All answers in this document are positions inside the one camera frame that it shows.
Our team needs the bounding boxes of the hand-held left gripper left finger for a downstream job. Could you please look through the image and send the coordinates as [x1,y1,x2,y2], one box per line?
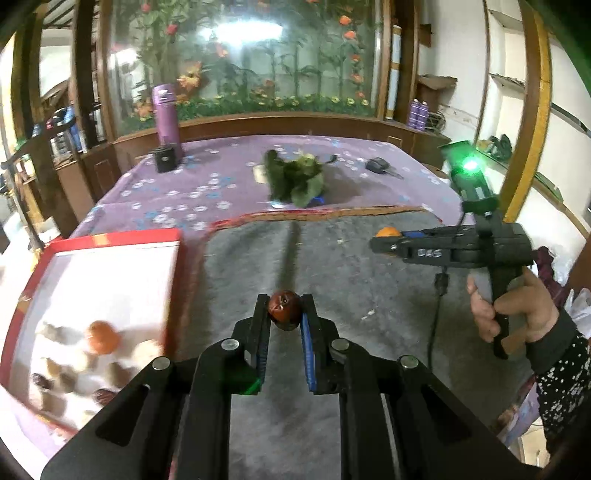
[41,293,273,480]

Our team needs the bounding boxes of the red cardboard box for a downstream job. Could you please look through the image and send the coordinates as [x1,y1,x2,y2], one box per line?
[0,227,185,437]

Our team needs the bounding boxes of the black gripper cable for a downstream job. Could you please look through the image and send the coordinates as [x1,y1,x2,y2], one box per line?
[425,270,451,374]

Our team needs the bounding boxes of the small black box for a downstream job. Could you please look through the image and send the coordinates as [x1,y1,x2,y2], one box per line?
[154,144,178,174]

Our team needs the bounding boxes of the black car key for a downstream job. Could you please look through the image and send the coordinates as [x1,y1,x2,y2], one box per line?
[365,157,404,180]

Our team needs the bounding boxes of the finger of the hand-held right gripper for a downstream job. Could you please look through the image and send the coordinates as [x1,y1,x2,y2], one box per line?
[370,236,482,271]
[399,227,481,241]

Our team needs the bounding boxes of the person's right hand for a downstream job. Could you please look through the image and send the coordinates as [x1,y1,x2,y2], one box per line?
[466,265,568,344]

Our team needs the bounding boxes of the wooden side cabinet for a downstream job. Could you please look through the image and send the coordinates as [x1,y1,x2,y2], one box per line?
[388,117,452,169]

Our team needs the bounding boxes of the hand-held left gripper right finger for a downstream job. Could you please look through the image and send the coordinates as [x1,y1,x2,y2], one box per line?
[299,293,550,480]

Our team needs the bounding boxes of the flower decorated glass screen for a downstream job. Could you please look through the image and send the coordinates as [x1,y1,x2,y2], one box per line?
[99,0,389,139]

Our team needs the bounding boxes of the purple floral tablecloth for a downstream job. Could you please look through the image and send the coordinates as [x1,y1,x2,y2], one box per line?
[69,134,462,241]

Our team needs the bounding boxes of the grey fluffy mat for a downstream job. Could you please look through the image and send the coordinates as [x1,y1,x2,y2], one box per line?
[178,205,536,480]

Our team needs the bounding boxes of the person's right forearm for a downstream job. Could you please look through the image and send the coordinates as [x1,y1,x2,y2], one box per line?
[526,309,591,462]

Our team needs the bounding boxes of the purple water bottle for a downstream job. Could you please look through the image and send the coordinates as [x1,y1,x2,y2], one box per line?
[152,83,183,158]

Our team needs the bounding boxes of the leafy green vegetable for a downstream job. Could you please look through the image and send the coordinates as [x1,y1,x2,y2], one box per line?
[262,148,338,208]

